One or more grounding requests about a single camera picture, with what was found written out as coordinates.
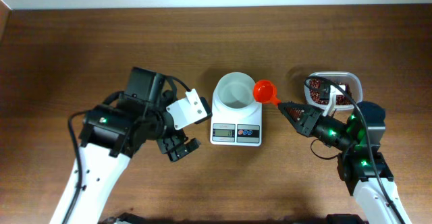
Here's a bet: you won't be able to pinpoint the white round bowl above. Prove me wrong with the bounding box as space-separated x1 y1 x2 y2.
215 72 255 109

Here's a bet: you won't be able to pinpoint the white digital kitchen scale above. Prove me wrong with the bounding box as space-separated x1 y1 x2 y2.
210 91 263 147

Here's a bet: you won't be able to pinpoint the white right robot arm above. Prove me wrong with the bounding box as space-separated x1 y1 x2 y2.
278 102 411 223

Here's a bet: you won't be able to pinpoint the clear plastic container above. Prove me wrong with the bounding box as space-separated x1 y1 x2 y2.
304 72 363 109

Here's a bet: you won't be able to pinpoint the orange measuring scoop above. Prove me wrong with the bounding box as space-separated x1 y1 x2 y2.
252 80 281 107

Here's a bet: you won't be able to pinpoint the red adzuki beans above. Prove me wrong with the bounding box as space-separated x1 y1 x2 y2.
308 79 350 105

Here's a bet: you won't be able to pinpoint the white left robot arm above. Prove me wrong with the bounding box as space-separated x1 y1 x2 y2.
51 89 211 223

